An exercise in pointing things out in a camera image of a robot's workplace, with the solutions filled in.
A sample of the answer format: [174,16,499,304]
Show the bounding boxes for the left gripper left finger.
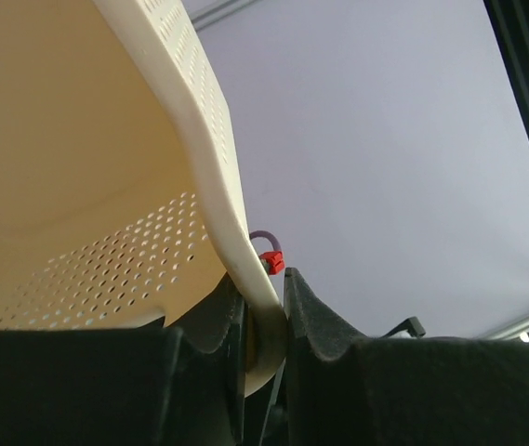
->
[0,277,247,445]

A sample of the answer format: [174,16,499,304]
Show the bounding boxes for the large cream laundry basket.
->
[0,1,286,394]

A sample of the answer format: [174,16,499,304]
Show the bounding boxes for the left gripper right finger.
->
[284,268,529,445]

